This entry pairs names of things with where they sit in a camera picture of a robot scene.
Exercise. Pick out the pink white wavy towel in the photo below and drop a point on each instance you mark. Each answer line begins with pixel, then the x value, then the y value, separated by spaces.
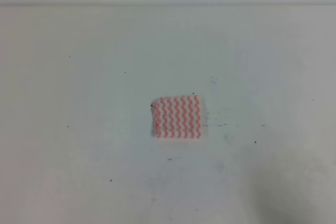
pixel 181 117

